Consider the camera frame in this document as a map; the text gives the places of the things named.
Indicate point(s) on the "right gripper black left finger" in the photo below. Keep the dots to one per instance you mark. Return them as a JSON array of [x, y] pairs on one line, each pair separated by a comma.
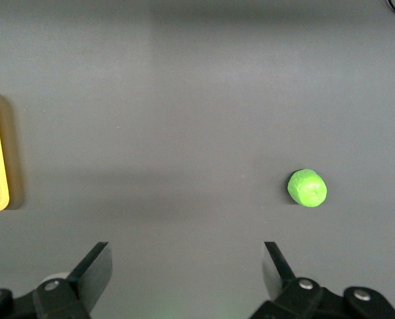
[[94, 276]]

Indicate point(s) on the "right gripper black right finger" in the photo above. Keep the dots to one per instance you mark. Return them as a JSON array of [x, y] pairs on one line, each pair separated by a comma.
[[278, 276]]

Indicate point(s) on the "green apple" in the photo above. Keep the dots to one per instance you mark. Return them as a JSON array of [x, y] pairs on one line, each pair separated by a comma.
[[308, 189]]

